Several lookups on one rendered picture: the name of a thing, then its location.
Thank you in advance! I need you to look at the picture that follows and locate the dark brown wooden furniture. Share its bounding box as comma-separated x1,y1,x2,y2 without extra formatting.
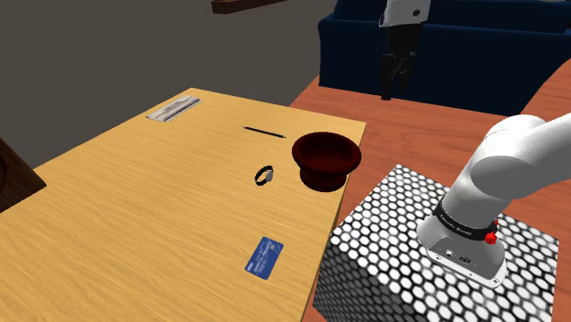
0,137,48,214

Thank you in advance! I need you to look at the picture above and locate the light wooden table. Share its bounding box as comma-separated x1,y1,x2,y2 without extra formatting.
0,87,368,322

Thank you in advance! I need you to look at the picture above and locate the black white patterned robot stand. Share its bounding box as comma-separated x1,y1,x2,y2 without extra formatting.
311,163,561,322

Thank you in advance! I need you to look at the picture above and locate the brown wooden shelf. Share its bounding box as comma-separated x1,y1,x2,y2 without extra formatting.
210,0,287,15

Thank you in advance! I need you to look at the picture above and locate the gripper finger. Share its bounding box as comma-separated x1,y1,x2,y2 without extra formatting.
398,51,418,98
379,52,397,102

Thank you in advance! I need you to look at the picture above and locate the black pen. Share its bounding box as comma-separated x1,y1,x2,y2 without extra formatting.
242,125,288,140

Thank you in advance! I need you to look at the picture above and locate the dark blue sofa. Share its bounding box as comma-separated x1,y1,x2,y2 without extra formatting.
317,0,571,117

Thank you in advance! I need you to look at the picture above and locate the black wristwatch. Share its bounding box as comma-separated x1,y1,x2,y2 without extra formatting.
253,165,275,188

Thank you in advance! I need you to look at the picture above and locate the flat silver remote control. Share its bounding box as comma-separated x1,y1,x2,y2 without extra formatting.
145,94,203,123

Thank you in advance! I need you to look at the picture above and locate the dark red bowl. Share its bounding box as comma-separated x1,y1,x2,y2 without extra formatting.
291,131,363,194

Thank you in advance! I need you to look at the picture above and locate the blue card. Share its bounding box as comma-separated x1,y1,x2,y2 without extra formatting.
243,236,286,281

